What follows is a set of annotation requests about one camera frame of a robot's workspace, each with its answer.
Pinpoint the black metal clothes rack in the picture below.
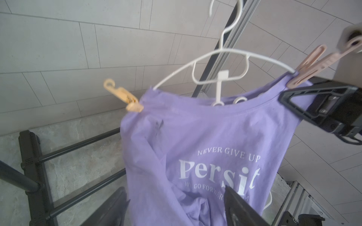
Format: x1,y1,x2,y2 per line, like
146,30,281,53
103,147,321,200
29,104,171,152
0,0,249,226

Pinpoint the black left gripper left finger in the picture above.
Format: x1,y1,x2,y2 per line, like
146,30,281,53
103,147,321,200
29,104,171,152
81,187,130,226

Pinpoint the white plastic hanger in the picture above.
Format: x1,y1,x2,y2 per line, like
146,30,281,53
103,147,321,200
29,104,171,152
153,1,295,106

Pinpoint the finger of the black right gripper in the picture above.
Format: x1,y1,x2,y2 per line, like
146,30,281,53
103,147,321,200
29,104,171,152
279,84,362,145

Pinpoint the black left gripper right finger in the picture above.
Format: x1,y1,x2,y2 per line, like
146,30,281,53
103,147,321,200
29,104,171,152
224,186,269,226

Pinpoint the pink clothespin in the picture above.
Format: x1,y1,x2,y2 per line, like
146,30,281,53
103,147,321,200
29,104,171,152
286,35,362,89

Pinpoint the purple t-shirt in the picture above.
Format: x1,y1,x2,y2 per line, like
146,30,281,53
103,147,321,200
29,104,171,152
120,73,301,226

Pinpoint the beige clothespin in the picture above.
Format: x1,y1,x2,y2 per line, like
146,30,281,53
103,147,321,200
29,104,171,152
103,79,144,113

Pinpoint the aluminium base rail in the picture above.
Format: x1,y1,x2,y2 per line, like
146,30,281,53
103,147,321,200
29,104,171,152
272,181,335,226

